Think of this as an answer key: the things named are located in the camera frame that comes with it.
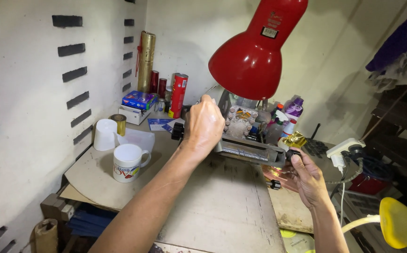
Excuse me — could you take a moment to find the person's left hand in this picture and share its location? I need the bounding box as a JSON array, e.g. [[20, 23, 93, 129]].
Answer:
[[182, 94, 226, 157]]

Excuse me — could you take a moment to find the person's right hand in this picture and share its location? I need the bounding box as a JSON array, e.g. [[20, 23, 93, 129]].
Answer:
[[284, 146, 331, 210]]

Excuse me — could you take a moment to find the metal hot stamping press machine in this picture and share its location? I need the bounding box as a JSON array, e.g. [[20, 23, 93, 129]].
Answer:
[[181, 84, 288, 168]]

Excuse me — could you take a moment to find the black knob handle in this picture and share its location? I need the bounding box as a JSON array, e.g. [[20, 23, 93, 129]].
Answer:
[[286, 149, 302, 162], [171, 122, 185, 142]]

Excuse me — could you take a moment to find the red cylindrical snack can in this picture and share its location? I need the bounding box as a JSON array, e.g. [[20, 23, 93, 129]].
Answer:
[[168, 73, 189, 119]]

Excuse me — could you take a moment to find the blue printed leaflet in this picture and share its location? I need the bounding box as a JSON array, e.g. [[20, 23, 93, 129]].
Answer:
[[147, 118, 176, 132]]

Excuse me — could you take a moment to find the red desk lamp shade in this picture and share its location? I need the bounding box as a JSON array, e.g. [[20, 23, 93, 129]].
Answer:
[[208, 0, 309, 101]]

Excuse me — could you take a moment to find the blue cardboard box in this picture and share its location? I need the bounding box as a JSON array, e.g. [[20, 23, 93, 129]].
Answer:
[[122, 91, 158, 111]]

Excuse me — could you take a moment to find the tall gold foil roll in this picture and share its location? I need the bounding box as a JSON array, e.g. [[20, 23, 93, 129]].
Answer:
[[137, 31, 156, 94]]

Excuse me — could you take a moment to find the clear spray bottle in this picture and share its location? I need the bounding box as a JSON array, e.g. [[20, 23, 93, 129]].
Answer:
[[265, 110, 290, 145]]

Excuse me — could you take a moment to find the white cardboard box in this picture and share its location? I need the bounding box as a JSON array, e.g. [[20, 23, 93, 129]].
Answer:
[[118, 105, 152, 126]]

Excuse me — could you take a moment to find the white translucent plastic sheet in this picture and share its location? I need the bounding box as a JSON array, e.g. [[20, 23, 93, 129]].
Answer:
[[116, 128, 156, 153]]

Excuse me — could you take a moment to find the white bottle with red cap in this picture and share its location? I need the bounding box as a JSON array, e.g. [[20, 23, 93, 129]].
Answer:
[[282, 119, 298, 139]]

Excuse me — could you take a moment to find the purple cap bottle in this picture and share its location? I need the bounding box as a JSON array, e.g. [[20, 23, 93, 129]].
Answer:
[[284, 97, 305, 122]]

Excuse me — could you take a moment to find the small gold foil roll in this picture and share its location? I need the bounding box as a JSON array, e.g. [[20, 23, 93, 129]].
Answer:
[[110, 114, 127, 137]]

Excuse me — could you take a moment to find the crumpled gold foil piece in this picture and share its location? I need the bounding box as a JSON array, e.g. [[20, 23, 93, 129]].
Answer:
[[282, 131, 308, 149]]

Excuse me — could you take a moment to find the white printed mug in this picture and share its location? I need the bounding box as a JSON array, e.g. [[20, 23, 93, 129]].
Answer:
[[113, 143, 152, 183]]

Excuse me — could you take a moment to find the white paper roll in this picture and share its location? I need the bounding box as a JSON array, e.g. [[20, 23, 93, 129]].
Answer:
[[93, 119, 118, 152]]

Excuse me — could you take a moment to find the white power strip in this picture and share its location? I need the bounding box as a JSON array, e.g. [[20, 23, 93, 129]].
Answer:
[[326, 138, 366, 159]]

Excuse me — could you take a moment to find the stack of blue sheets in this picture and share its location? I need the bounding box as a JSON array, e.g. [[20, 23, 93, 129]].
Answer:
[[66, 205, 118, 239]]

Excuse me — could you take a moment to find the red plastic container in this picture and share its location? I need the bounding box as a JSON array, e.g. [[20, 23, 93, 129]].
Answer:
[[348, 173, 382, 195]]

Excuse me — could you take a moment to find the dark wooden shelf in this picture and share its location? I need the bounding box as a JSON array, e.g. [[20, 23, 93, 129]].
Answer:
[[360, 67, 407, 197]]

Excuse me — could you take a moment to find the purple cloth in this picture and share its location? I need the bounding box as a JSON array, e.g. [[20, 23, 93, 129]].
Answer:
[[365, 7, 407, 73]]

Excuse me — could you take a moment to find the brown cardboard tube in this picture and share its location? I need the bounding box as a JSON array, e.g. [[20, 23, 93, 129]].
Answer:
[[34, 219, 59, 253]]

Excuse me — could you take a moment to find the yellow flexible desk lamp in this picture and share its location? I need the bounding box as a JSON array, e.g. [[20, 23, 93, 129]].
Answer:
[[341, 197, 407, 250]]

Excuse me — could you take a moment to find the white power cable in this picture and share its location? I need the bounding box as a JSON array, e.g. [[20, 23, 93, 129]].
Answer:
[[336, 165, 347, 229]]

